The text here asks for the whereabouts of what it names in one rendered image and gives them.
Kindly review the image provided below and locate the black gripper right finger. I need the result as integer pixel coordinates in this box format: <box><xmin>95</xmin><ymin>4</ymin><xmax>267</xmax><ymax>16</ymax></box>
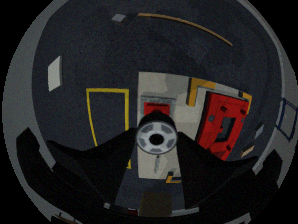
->
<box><xmin>176</xmin><ymin>131</ymin><xmax>259</xmax><ymax>210</ymax></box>

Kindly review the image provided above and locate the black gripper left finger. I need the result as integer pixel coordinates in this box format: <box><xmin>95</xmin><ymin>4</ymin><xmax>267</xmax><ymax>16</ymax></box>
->
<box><xmin>47</xmin><ymin>128</ymin><xmax>137</xmax><ymax>205</ymax></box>

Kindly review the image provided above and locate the grey wheel with black tyre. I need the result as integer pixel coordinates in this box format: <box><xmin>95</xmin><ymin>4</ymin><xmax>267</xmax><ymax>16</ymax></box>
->
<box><xmin>134</xmin><ymin>112</ymin><xmax>178</xmax><ymax>155</ymax></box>

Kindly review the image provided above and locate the yellow rectangular outline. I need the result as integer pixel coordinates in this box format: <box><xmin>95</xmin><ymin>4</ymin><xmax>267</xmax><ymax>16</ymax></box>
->
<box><xmin>86</xmin><ymin>88</ymin><xmax>129</xmax><ymax>147</ymax></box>

